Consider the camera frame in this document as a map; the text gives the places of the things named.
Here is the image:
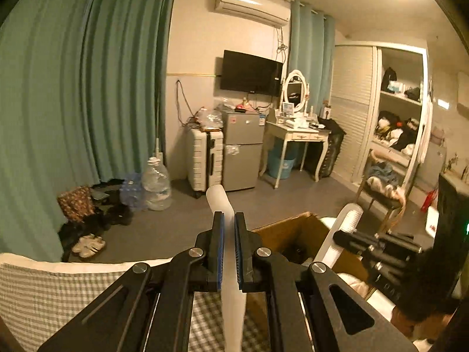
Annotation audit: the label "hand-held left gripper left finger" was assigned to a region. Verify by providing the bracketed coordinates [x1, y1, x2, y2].
[37, 211, 225, 352]

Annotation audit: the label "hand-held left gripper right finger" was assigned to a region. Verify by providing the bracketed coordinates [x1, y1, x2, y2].
[234, 211, 418, 352]

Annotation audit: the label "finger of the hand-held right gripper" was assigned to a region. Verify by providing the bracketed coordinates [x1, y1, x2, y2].
[332, 228, 390, 262]

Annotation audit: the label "white ribbed plastic piece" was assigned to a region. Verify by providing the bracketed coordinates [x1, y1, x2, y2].
[313, 202, 364, 268]

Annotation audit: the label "white foam tube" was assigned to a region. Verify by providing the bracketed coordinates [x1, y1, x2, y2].
[205, 185, 247, 352]

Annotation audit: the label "red bag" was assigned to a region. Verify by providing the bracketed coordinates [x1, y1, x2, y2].
[421, 189, 438, 213]

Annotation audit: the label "chair with clothes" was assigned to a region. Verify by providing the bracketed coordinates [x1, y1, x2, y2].
[357, 150, 407, 231]

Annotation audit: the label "clear large water jug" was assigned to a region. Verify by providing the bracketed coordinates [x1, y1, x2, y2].
[141, 156, 173, 211]

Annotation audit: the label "white hard suitcase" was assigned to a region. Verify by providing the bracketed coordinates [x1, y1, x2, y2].
[188, 128, 225, 199]

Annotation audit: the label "grey mini fridge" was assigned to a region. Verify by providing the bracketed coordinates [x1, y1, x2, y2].
[220, 108, 266, 192]

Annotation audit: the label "blue plastic bucket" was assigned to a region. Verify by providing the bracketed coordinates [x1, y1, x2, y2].
[267, 143, 297, 180]

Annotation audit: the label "dark jacket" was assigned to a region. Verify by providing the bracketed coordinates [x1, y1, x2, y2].
[315, 117, 347, 177]

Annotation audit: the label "pack of blue water bottles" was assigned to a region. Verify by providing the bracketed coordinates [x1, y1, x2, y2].
[120, 172, 145, 209]

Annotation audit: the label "pile of dark shoes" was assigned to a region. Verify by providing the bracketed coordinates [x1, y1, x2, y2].
[59, 180, 134, 250]

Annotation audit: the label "white sneaker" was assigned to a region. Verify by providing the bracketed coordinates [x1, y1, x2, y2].
[71, 236, 94, 258]
[86, 234, 107, 253]

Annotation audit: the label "white dressing table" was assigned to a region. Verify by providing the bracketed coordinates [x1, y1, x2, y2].
[259, 115, 330, 189]

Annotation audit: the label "white shutter wardrobe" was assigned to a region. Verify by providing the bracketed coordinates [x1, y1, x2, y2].
[330, 44, 431, 206]

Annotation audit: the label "clear plastic bags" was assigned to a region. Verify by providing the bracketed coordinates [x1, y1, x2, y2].
[196, 106, 224, 129]

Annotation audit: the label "patterned brown bag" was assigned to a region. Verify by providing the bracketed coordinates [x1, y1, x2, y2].
[57, 186, 96, 222]

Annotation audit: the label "white oval vanity mirror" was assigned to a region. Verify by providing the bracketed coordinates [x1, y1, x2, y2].
[280, 70, 310, 114]

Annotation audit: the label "checkered bed sheet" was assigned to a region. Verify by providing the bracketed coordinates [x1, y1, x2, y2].
[0, 253, 264, 352]

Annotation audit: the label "narrow teal curtain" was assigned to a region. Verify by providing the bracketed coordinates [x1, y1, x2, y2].
[288, 0, 336, 118]

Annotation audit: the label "wide green curtain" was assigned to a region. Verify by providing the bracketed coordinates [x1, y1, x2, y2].
[0, 0, 178, 263]

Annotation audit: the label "black wall cable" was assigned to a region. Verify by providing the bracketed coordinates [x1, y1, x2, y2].
[176, 79, 196, 127]

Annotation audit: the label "black wall television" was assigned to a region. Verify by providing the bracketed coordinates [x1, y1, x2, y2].
[220, 49, 284, 97]

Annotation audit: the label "white wall air conditioner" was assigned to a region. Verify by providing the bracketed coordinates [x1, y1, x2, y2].
[214, 0, 292, 28]

